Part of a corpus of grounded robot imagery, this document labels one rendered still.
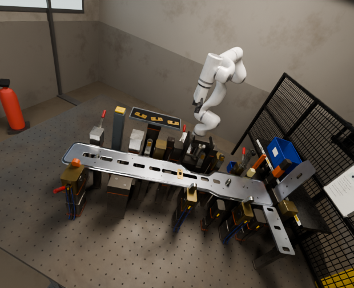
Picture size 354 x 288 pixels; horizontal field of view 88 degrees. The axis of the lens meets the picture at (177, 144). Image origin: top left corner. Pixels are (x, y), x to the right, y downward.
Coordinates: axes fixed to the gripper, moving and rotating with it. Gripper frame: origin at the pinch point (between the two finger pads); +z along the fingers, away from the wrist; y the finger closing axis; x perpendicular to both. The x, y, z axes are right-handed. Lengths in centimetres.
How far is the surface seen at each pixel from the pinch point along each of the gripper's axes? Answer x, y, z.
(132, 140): -34.8, 7.6, 28.4
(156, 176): -17.0, 27.4, 37.8
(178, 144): -2.7, 2.8, 30.0
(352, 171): 99, 35, 2
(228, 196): 30, 36, 38
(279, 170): 75, 16, 28
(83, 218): -56, 42, 68
